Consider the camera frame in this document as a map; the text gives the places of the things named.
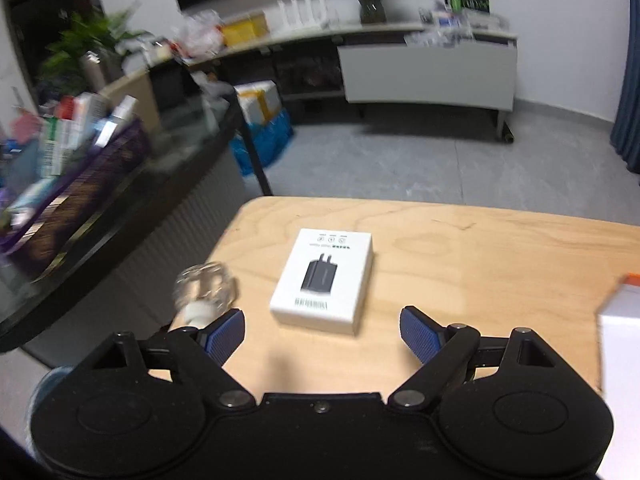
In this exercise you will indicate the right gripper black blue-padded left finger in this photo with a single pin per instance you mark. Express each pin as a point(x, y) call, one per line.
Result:
point(201, 354)

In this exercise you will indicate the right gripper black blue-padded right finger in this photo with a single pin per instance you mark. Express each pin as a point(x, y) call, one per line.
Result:
point(445, 354)

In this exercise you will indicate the clear glass refill bottle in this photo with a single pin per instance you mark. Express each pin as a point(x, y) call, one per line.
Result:
point(202, 294)

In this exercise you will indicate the white charger box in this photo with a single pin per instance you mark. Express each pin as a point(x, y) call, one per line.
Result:
point(324, 281)

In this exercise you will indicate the wooden table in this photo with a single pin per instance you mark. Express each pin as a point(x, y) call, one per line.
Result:
point(493, 269)

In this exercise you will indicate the orange-rimmed white box lid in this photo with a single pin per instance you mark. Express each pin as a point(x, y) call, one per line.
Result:
point(619, 339)

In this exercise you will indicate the purple patterned storage tin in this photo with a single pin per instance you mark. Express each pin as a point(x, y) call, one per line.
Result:
point(74, 199)

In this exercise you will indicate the blue bag on floor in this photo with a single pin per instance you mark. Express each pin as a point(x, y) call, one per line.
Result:
point(270, 141)

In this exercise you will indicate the black glass side table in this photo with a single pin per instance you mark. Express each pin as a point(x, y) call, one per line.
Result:
point(118, 271)

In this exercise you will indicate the yellow white carton on floor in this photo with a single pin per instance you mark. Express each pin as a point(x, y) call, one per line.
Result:
point(260, 101)

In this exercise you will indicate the blue curtain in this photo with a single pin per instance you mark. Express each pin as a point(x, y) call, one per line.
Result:
point(625, 133)

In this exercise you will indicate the white TV console cabinet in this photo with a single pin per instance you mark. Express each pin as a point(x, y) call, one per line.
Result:
point(383, 63)

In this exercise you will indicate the white plastic bag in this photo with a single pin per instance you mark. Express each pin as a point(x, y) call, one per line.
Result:
point(199, 35)

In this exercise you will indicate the potted plant with metal pot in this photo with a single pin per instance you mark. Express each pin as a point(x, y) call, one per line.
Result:
point(96, 33)

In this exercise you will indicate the yellow cardboard box on console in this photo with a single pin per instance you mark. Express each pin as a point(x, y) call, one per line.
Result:
point(244, 29)

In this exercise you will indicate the white router with antennas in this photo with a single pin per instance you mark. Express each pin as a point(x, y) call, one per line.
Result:
point(298, 15)

